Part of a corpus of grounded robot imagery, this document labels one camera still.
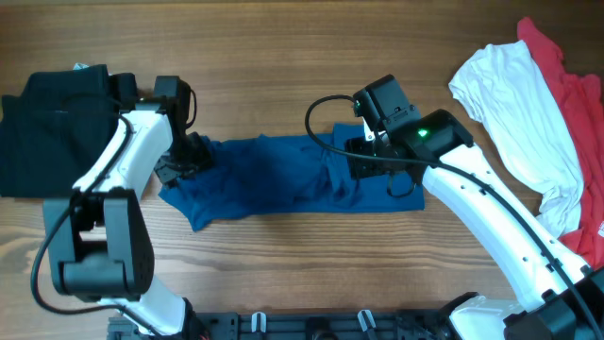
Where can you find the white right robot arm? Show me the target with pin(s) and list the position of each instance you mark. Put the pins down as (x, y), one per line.
(557, 294)

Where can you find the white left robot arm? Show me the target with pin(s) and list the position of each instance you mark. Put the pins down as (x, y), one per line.
(97, 243)

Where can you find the blue polo shirt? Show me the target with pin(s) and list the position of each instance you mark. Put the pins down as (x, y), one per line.
(286, 174)

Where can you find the white t-shirt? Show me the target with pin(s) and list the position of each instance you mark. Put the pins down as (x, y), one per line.
(502, 87)

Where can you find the folded black garment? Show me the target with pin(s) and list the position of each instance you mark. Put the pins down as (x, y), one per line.
(55, 130)

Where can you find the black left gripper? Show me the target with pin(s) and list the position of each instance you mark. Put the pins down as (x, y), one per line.
(201, 159)

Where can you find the red t-shirt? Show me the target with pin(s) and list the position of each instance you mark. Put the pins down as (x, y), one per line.
(580, 100)

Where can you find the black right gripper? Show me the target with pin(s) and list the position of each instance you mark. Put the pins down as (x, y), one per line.
(359, 166)

